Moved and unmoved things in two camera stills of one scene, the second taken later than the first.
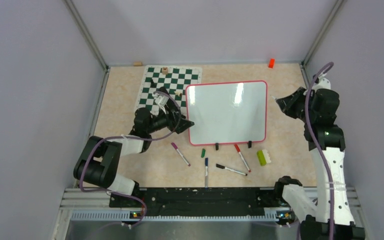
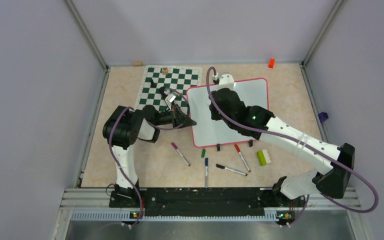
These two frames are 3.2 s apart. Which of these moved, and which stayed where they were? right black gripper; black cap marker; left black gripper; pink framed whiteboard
Moved: right black gripper
Stayed: left black gripper; black cap marker; pink framed whiteboard
